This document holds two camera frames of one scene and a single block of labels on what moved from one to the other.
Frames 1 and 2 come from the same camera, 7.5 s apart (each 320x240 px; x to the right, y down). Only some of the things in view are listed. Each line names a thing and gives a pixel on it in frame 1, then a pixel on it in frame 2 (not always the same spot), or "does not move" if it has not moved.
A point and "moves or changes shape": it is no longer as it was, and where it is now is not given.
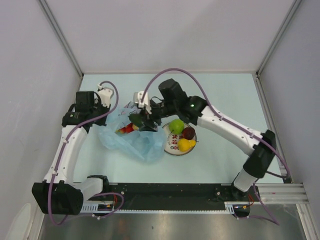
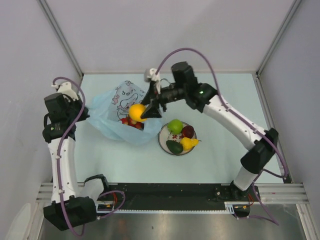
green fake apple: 176,126 does not move
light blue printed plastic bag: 146,146 moves or changes shape
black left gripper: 97,103 -> 69,100
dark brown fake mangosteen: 188,133 does not move
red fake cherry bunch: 129,128 -> 128,121
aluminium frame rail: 292,193 does not move
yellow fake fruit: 185,145 moves or changes shape
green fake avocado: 136,118 -> 174,146
